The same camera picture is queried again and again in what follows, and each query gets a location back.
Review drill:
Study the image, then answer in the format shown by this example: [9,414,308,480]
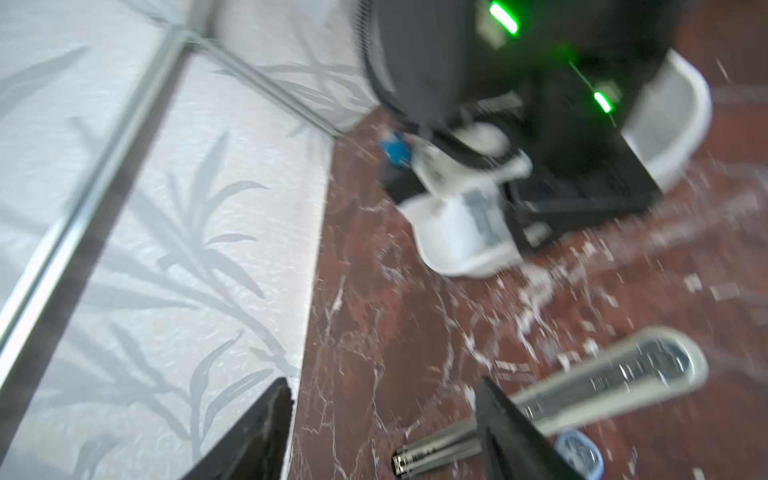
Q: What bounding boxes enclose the aluminium cage frame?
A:
[1,1,343,385]

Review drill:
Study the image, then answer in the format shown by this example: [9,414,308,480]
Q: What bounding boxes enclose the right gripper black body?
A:
[359,1,663,240]

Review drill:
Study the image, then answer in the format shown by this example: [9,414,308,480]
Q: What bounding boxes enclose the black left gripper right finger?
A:
[475,377,581,480]

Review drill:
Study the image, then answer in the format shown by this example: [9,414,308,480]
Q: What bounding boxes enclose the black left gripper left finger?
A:
[183,378,293,480]

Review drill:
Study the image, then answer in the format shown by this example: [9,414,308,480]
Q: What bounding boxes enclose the white plastic tray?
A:
[622,49,713,193]

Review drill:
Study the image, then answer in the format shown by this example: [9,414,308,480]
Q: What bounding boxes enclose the blue staple remover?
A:
[554,430,605,480]

